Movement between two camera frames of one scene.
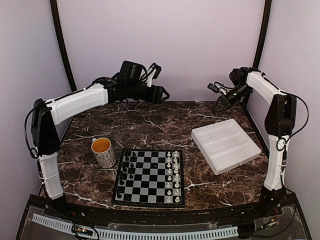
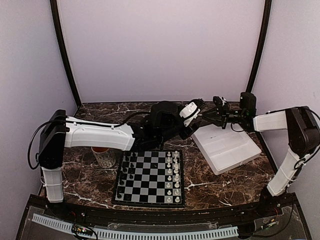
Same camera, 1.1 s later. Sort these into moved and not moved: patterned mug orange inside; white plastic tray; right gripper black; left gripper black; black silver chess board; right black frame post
Moved: right gripper black; left gripper black
Not moved: patterned mug orange inside; black silver chess board; white plastic tray; right black frame post
